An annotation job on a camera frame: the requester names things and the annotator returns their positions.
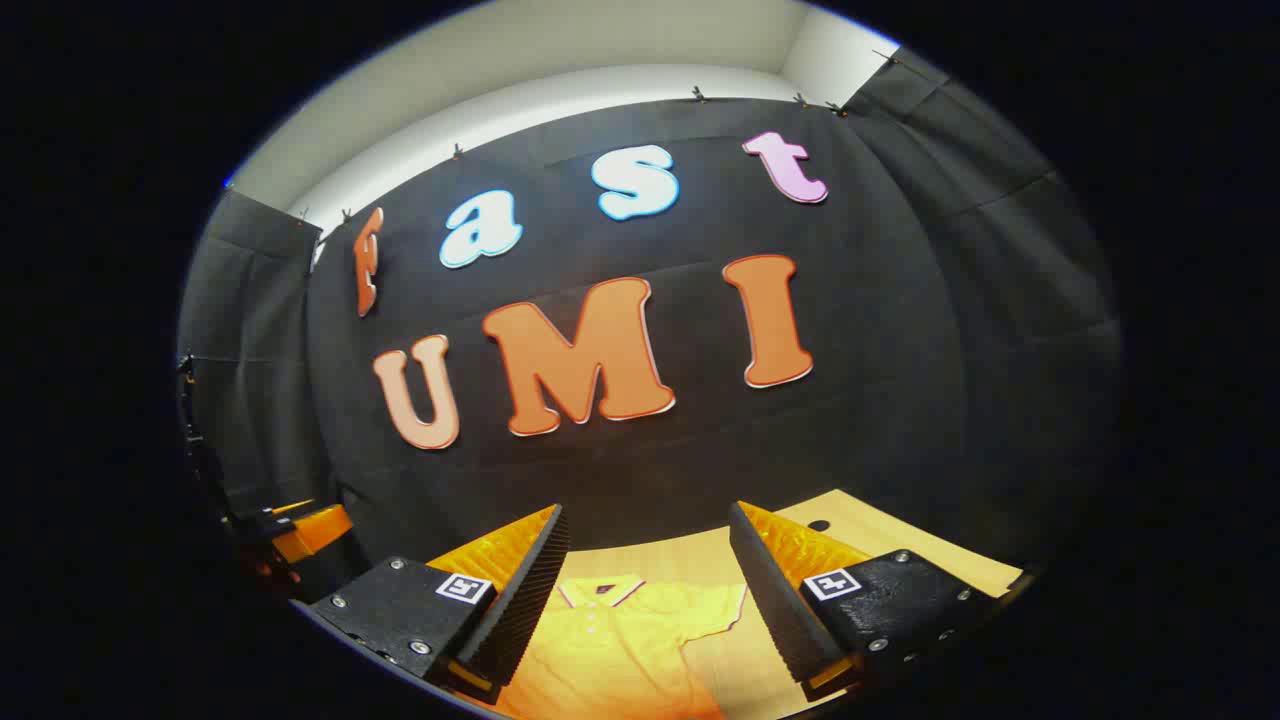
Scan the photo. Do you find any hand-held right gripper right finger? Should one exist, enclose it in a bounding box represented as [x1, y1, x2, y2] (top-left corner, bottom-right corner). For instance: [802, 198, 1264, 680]
[728, 500, 1001, 703]

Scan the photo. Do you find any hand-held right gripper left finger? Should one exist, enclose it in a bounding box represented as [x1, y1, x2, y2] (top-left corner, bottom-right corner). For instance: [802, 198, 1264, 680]
[305, 503, 573, 706]

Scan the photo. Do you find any orange T-shirt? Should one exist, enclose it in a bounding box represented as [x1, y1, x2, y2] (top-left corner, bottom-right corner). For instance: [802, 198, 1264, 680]
[495, 573, 751, 720]

